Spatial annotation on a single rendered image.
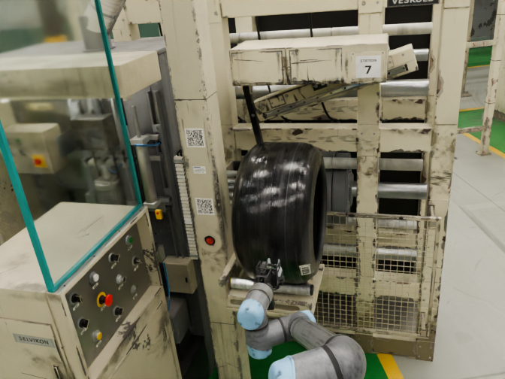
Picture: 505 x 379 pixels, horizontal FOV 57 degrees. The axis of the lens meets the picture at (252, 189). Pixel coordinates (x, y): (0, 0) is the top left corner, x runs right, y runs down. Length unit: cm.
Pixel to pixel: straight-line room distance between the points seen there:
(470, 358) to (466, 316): 35
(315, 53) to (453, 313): 203
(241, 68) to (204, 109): 29
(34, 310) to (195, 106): 85
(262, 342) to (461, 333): 190
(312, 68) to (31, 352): 138
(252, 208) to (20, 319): 81
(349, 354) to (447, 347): 197
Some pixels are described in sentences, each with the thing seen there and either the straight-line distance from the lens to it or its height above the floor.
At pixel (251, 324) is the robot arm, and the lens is 140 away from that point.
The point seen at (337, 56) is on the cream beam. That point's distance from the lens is 184.
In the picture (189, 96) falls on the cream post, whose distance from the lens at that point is 173.
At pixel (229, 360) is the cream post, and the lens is 237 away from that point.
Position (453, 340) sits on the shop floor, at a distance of 311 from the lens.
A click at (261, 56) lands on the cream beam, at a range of 189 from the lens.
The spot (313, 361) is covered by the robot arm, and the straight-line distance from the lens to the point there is 109.
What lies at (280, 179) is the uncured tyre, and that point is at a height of 139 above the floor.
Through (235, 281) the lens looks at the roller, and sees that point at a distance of 195.
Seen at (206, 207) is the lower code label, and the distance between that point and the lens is 189.
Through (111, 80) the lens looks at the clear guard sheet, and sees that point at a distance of 171.
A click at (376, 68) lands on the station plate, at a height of 169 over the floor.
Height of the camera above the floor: 206
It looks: 25 degrees down
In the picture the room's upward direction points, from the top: 5 degrees counter-clockwise
